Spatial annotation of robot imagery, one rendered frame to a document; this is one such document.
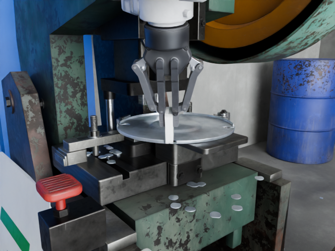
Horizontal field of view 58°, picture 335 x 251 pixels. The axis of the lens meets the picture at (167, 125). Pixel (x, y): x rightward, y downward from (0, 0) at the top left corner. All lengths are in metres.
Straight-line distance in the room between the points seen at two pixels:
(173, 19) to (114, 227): 0.39
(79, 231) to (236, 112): 2.57
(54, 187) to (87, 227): 0.09
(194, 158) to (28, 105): 0.51
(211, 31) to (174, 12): 0.64
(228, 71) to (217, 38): 1.75
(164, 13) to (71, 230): 0.37
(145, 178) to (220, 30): 0.59
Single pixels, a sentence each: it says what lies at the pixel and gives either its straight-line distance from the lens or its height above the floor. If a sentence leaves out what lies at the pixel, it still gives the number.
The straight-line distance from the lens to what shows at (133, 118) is 0.84.
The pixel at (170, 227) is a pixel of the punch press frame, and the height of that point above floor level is 0.60.
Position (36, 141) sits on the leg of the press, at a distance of 0.98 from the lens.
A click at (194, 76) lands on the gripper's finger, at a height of 0.92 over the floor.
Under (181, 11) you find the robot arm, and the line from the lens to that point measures 0.49.
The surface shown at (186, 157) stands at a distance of 0.74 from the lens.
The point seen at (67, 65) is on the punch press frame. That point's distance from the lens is 0.92.
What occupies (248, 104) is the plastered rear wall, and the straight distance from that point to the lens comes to 3.12.
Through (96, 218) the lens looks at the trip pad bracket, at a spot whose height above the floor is 0.69.
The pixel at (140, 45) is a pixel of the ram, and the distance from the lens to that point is 0.73.
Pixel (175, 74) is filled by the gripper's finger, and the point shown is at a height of 0.92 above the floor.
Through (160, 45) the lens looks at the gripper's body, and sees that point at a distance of 0.50.
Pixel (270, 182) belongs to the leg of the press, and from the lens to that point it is 0.88.
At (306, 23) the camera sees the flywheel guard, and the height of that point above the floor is 1.03.
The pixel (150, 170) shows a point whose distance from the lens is 0.72.
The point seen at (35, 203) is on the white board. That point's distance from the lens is 0.97.
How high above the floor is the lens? 0.97
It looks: 14 degrees down
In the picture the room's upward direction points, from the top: straight up
